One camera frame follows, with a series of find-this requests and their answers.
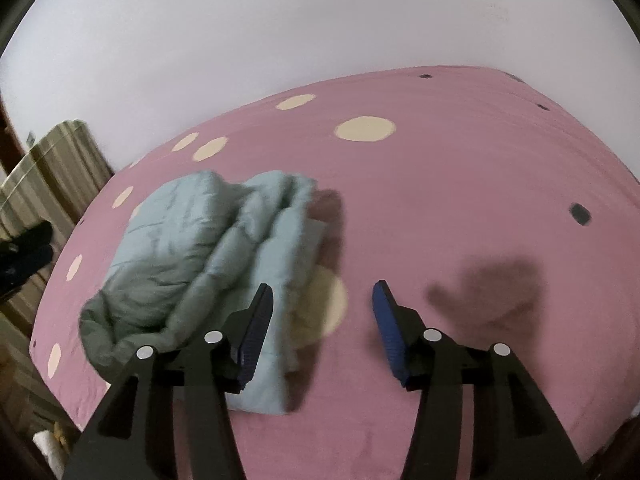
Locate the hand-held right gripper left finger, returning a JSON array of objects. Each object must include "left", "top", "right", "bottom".
[{"left": 61, "top": 283, "right": 275, "bottom": 480}]

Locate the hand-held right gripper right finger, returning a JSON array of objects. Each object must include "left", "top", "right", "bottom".
[{"left": 371, "top": 280, "right": 586, "bottom": 480}]

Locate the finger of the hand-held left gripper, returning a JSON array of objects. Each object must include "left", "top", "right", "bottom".
[
  {"left": 0, "top": 244, "right": 54, "bottom": 287},
  {"left": 9, "top": 222, "right": 54, "bottom": 255}
]

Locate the light blue puffer jacket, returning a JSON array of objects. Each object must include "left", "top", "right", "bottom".
[{"left": 79, "top": 170, "right": 328, "bottom": 416}]

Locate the olive striped curtain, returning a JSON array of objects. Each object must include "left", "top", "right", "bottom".
[{"left": 0, "top": 120, "right": 115, "bottom": 431}]

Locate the pink polka dot bed sheet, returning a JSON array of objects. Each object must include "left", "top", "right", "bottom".
[{"left": 29, "top": 65, "right": 640, "bottom": 480}]

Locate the white paper roll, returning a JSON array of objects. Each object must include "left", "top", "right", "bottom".
[{"left": 32, "top": 429, "right": 68, "bottom": 467}]

